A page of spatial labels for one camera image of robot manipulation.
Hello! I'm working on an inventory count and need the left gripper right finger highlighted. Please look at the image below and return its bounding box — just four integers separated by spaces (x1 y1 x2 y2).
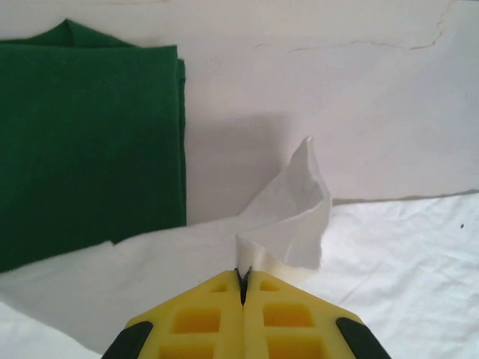
242 269 392 359

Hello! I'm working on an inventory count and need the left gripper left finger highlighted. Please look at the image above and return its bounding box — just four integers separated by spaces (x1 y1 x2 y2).
100 269 245 359

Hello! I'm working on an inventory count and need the white t-shirt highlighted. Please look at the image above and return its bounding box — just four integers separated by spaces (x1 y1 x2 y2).
0 135 479 359

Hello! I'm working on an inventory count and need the green folded t-shirt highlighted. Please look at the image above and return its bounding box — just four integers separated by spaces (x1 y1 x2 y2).
0 18 188 274

